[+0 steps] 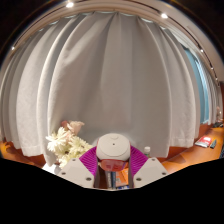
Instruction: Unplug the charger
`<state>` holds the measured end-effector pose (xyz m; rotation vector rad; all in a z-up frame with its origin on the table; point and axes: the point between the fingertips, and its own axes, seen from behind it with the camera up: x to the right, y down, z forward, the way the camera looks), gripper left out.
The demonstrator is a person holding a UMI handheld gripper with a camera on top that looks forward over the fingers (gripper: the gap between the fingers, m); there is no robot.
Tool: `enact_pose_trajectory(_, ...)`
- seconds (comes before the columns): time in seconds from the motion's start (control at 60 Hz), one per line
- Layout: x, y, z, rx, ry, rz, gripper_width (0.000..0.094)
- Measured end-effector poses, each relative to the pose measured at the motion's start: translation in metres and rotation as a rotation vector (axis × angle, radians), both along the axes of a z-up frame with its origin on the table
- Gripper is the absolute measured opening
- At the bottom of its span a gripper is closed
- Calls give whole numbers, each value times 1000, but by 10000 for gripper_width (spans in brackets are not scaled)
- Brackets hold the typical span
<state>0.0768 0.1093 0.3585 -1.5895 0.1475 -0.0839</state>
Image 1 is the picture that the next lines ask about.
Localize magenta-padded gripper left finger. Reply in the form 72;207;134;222
57;145;100;189

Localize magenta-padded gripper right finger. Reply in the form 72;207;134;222
128;145;169;189

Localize white ribbed vase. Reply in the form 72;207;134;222
41;162;63;176

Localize orange flat book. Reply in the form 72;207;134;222
115;168;129;188

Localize white and pink flowers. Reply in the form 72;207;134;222
45;120;94;169

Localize grey upright book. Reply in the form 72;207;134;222
104;170;113;189

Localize red and white packet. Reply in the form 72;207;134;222
194;135;213;149

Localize teal curtain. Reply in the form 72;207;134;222
183;46;212;126

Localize white curtain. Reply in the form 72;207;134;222
0;11;214;168

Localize ceiling lights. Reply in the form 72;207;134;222
9;1;218;83

